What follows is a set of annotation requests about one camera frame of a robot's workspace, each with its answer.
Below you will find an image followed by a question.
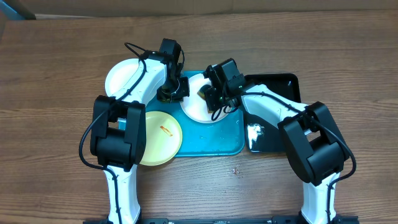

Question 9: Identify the green yellow sponge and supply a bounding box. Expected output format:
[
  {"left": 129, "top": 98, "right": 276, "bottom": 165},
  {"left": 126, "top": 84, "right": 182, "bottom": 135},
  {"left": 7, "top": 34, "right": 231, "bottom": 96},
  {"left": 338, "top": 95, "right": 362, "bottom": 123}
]
[{"left": 197, "top": 85, "right": 211, "bottom": 100}]

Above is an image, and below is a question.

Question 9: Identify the white plate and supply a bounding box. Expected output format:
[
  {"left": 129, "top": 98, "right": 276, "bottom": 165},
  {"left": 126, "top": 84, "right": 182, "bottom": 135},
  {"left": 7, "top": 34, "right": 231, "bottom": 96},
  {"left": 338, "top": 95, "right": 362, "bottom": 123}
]
[
  {"left": 180, "top": 73, "right": 228, "bottom": 123},
  {"left": 104, "top": 58, "right": 144, "bottom": 98}
]

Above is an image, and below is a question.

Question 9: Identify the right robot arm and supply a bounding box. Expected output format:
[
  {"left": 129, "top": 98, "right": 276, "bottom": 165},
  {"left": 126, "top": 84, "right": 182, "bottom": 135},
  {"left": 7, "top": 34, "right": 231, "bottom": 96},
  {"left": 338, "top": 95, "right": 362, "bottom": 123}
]
[{"left": 203, "top": 58, "right": 359, "bottom": 223}]

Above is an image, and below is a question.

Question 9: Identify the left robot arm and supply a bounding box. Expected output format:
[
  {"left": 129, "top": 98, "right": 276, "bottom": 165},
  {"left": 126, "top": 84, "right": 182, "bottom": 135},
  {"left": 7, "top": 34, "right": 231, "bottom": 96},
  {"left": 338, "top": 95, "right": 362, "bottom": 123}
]
[{"left": 82, "top": 39, "right": 189, "bottom": 223}]

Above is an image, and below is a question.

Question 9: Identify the blue plastic tray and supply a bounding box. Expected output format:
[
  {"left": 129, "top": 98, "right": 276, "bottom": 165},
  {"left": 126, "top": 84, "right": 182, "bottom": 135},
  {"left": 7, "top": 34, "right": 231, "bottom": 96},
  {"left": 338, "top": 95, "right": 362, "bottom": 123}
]
[{"left": 146, "top": 98, "right": 245, "bottom": 157}]

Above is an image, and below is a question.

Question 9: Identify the black rectangular tray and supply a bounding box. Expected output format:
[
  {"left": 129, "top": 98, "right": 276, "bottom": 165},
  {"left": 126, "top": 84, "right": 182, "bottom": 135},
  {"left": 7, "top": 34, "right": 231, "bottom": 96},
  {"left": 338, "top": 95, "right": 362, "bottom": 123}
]
[{"left": 243, "top": 73, "right": 302, "bottom": 153}]

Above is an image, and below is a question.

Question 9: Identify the yellow plate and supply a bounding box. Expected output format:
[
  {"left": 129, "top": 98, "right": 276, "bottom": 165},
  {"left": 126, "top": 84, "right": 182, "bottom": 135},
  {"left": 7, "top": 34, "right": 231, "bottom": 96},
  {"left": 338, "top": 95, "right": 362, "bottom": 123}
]
[{"left": 140, "top": 111, "right": 183, "bottom": 166}]

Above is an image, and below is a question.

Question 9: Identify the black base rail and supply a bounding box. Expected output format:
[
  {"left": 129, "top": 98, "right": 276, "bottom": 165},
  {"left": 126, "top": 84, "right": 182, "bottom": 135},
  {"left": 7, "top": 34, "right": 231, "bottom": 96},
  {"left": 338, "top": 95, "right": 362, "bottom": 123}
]
[{"left": 83, "top": 215, "right": 360, "bottom": 224}]

